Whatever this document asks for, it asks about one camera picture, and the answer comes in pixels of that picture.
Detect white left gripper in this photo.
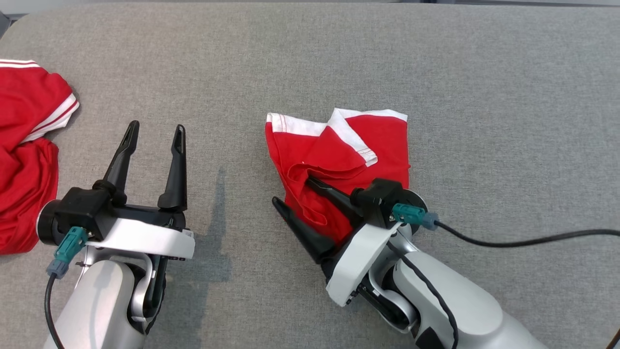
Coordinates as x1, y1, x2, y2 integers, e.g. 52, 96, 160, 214
92, 120, 196, 262

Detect grey fabric padded surface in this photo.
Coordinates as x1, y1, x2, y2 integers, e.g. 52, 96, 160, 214
0, 2, 620, 349

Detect red shorts with white trim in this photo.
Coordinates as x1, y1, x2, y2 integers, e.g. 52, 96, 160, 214
265, 108, 411, 248

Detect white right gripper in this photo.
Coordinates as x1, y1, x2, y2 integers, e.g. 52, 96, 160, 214
271, 175, 403, 307

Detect black cable teal connector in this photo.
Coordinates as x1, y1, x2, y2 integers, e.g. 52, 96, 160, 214
45, 226, 90, 349
391, 203, 620, 249

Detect black right cable teal connector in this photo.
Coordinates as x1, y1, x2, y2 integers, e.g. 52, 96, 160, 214
391, 203, 620, 249

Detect black left cable teal connector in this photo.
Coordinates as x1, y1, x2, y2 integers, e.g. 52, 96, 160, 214
45, 226, 90, 349

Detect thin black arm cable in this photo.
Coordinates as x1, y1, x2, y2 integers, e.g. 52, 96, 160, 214
385, 240, 460, 349

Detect red jersey with striped trim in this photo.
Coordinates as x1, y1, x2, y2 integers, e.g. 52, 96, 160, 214
0, 59, 80, 256

